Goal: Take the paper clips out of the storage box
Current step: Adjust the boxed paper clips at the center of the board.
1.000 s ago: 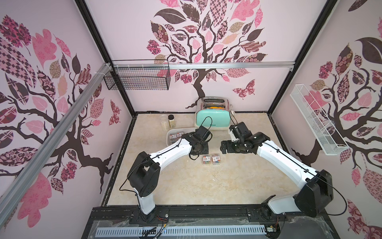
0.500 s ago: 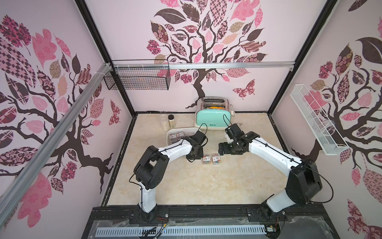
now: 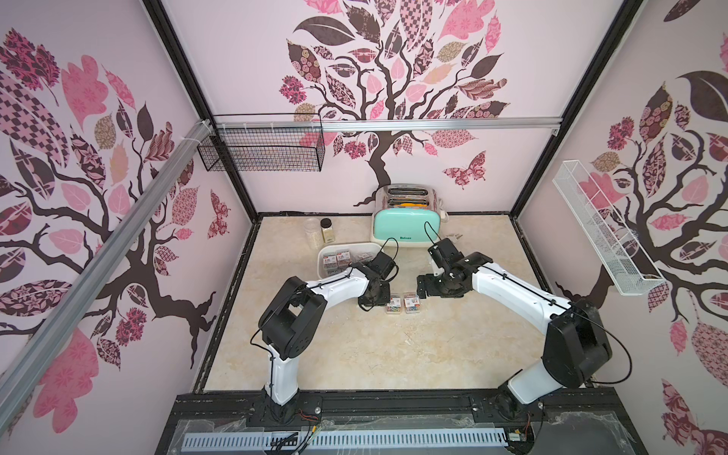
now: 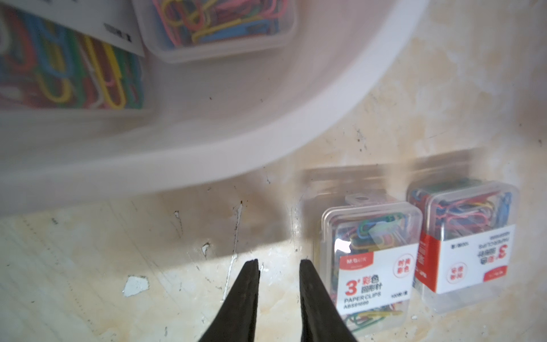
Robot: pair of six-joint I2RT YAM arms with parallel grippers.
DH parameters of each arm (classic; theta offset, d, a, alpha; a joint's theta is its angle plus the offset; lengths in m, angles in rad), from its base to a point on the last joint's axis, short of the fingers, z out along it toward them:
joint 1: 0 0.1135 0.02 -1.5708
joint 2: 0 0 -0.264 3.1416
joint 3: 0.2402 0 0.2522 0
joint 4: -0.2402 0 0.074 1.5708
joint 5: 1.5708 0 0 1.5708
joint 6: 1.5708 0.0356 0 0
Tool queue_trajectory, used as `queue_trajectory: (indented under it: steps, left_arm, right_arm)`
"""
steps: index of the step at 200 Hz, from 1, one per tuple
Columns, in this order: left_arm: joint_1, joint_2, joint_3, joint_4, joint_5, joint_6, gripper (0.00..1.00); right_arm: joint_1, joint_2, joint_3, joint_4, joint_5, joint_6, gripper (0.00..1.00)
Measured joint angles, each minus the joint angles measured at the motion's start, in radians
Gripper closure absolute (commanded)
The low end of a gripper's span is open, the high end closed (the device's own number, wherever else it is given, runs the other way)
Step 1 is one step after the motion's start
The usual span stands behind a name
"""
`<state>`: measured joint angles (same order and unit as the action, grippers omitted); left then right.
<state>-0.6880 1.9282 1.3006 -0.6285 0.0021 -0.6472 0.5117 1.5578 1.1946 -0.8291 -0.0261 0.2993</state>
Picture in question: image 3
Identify paper clip box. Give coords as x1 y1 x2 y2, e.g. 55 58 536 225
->
403 292 421 314
385 295 403 315

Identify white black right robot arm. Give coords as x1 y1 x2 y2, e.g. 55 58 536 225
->
417 238 634 421

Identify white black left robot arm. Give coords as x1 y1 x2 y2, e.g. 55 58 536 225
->
250 251 399 408

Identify white plastic storage box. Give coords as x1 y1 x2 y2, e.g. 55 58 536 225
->
317 243 380 278

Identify white toaster power plug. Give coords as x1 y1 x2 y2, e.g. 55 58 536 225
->
447 232 464 244

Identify mint green toaster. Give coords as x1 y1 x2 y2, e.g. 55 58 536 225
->
371 184 447 248

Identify black-lidded spice jar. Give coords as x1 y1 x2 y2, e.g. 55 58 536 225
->
320 218 336 245

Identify clear plastic jar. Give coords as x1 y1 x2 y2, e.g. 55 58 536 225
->
303 218 323 251

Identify black wire wall basket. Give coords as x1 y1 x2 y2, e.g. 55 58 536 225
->
197 112 325 173

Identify white wire wall basket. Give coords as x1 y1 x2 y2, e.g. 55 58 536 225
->
553 160 667 296

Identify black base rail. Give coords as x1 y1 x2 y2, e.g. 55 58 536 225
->
157 388 646 454

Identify white slotted cable duct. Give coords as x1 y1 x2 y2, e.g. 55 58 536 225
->
180 428 508 454

